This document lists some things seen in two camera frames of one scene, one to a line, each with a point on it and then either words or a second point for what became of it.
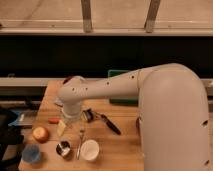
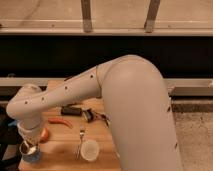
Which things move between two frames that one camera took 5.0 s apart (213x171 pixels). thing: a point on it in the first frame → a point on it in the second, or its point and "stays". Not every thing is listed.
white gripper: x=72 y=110 → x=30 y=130
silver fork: x=82 y=134 stays
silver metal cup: x=63 y=148 → x=28 y=149
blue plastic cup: x=31 y=152 stays
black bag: x=9 y=135 stays
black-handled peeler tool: x=90 y=115 stays
